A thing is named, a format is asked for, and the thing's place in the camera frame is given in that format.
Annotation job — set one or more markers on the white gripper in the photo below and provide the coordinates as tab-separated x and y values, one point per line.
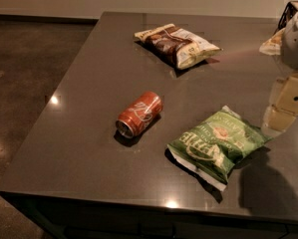
296	42

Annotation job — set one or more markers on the pale snack bag at edge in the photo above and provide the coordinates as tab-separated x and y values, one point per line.
272	46

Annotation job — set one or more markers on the red coke can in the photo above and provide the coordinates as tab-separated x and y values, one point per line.
133	120

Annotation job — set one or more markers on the green jalapeno chip bag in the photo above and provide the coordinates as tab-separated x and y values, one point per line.
212	148

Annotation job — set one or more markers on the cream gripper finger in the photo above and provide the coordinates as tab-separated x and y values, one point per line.
276	121

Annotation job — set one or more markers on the black wire basket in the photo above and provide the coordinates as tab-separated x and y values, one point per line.
290	10

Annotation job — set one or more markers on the brown and white chip bag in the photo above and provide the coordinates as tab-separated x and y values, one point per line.
177	46

